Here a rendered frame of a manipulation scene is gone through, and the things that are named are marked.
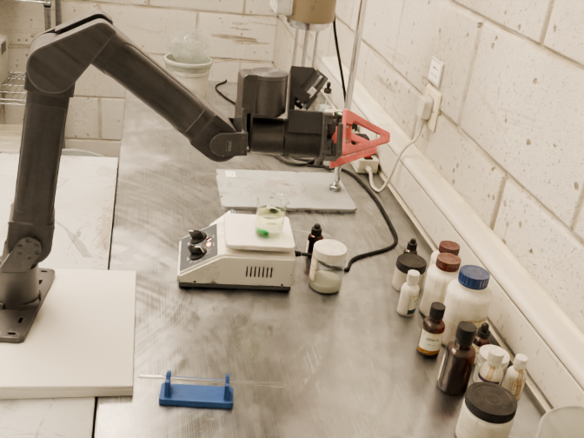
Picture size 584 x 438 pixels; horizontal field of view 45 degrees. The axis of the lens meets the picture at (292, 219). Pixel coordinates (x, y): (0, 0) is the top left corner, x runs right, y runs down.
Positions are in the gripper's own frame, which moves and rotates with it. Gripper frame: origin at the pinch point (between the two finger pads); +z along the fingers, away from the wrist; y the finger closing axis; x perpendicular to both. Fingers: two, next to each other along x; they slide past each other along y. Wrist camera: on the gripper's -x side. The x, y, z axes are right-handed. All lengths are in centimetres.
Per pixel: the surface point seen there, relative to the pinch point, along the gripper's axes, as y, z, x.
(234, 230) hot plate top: 17.0, -21.4, 13.8
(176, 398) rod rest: -9.0, -27.8, 38.3
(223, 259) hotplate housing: 13.4, -22.8, 18.9
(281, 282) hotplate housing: 16.3, -12.8, 22.4
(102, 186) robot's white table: 49, -50, 4
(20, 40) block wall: 224, -125, -81
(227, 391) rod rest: -9.7, -21.0, 37.0
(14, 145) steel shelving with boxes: 213, -120, -30
